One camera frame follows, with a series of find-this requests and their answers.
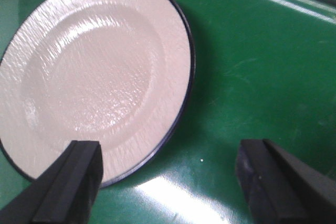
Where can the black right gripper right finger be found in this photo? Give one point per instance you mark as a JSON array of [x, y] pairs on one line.
[[280, 188]]

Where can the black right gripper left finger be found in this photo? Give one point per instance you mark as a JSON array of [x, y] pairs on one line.
[[65, 192]]

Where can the beige plate black rim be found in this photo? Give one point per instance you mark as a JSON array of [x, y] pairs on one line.
[[118, 72]]

